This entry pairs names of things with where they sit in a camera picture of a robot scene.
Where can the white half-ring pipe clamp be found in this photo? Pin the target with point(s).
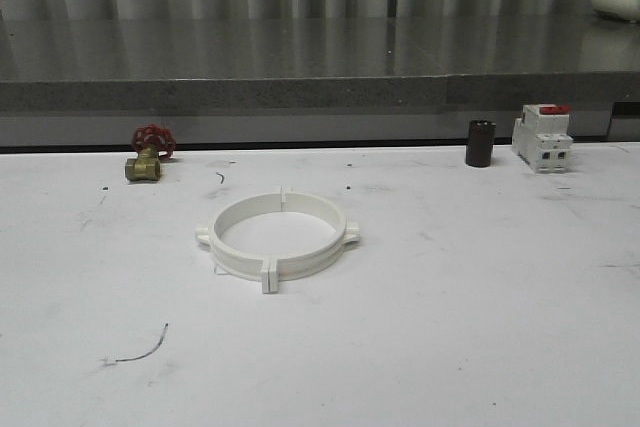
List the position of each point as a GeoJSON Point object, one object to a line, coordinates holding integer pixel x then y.
{"type": "Point", "coordinates": [254, 267]}

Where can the white circuit breaker red switch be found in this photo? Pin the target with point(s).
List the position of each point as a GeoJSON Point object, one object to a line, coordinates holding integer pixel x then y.
{"type": "Point", "coordinates": [540, 137]}

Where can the brass valve red handwheel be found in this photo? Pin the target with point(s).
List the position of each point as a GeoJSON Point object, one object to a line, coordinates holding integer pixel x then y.
{"type": "Point", "coordinates": [152, 144]}

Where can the dark brown cylindrical coupling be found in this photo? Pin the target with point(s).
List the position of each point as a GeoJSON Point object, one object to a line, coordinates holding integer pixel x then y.
{"type": "Point", "coordinates": [480, 142]}

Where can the grey stone countertop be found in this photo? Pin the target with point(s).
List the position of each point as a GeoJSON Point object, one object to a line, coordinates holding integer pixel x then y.
{"type": "Point", "coordinates": [89, 84]}

